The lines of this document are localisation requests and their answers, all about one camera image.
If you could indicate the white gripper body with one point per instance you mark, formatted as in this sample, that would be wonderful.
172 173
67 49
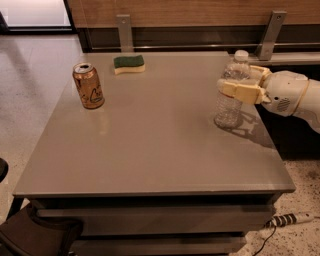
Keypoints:
284 90

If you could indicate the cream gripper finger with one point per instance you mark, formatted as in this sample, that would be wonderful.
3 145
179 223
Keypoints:
249 93
259 73

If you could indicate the clear plastic water bottle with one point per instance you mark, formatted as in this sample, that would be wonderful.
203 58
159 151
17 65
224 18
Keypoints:
227 107

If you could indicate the green and yellow sponge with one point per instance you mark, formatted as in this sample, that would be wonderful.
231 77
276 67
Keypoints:
129 64

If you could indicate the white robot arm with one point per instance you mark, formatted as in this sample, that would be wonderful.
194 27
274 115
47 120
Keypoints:
308 107

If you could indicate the white power strip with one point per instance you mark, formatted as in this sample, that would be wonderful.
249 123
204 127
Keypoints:
289 219

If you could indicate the grey drawer cabinet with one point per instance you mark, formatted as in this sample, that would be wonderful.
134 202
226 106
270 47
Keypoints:
149 173

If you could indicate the gold soda can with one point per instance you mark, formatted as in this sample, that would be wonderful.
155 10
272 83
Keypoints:
88 85

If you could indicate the black round object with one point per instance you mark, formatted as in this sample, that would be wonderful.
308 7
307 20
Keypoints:
3 169

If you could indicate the dark brown chair seat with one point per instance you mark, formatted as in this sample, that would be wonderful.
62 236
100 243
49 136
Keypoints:
25 234

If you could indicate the right metal wall bracket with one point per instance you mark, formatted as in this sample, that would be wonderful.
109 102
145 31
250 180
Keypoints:
266 46

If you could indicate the metal wall bracket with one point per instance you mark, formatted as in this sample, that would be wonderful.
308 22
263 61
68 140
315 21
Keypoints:
266 46
125 32

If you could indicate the left metal wall bracket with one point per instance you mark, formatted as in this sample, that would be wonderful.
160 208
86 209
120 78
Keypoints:
125 32

